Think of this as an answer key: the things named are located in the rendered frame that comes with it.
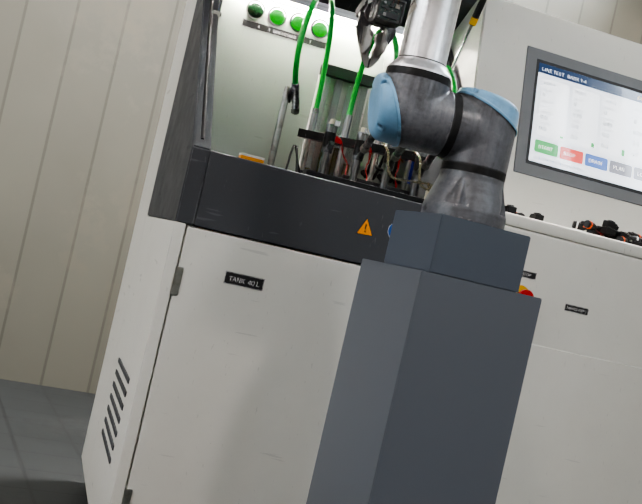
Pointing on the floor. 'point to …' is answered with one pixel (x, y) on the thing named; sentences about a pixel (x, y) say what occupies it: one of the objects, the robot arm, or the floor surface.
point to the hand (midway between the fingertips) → (367, 62)
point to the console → (575, 293)
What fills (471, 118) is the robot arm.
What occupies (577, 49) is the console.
